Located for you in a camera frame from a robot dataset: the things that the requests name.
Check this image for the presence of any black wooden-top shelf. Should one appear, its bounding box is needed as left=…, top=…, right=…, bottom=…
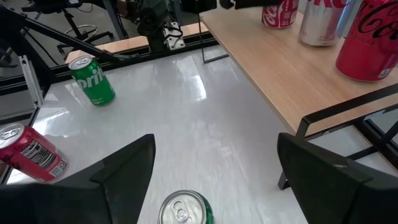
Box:
left=197, top=6, right=398, bottom=191

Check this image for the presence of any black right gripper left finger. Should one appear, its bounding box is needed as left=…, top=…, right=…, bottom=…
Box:
left=0, top=133, right=156, bottom=224

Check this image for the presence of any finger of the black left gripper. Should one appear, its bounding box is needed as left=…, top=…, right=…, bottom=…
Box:
left=219, top=0, right=280, bottom=10

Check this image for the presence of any red Coca-Cola can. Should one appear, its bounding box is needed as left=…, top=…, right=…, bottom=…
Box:
left=261, top=0, right=300, bottom=30

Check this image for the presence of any green Sprite can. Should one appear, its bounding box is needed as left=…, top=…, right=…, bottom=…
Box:
left=67, top=55, right=116, bottom=107
left=157, top=189, right=215, bottom=224

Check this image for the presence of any silver Diet Coke can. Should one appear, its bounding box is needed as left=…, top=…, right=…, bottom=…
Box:
left=298, top=0, right=363, bottom=47

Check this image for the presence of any black stool base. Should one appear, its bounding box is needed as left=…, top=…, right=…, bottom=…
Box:
left=21, top=0, right=115, bottom=47

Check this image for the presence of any red Coke Zero can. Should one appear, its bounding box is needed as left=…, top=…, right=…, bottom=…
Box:
left=335, top=0, right=398, bottom=83
left=0, top=122, right=68, bottom=184

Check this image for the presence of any silver aluminium extrusion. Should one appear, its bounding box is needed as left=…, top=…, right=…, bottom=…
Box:
left=17, top=55, right=44, bottom=108

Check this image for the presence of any black metal table frame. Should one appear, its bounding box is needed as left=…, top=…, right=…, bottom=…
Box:
left=0, top=0, right=398, bottom=170

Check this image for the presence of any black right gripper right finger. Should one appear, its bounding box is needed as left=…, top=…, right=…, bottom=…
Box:
left=276, top=133, right=398, bottom=224

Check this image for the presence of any white arm base bracket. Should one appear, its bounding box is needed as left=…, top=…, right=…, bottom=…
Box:
left=162, top=21, right=187, bottom=50

